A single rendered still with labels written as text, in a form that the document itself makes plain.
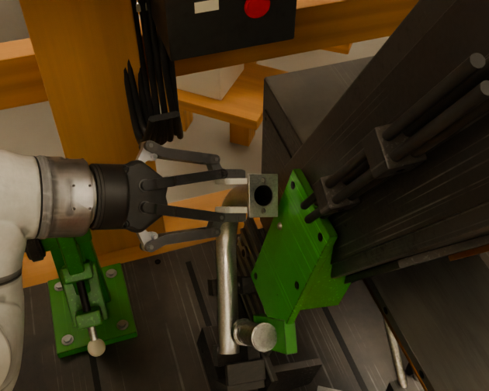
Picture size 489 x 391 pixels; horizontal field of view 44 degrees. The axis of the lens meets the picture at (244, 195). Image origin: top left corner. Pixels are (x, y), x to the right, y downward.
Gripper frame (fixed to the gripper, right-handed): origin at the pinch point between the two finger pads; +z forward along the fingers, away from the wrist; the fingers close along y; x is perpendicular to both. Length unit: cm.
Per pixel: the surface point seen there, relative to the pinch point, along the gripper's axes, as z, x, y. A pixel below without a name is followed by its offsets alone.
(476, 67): -10.8, -45.1, 7.3
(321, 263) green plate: 4.2, -10.7, -8.0
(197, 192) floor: 67, 156, 0
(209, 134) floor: 82, 176, 26
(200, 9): -6.9, -1.7, 22.5
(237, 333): 2.1, 5.8, -19.2
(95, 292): -11.9, 26.5, -15.3
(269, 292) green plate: 5.1, 2.2, -13.2
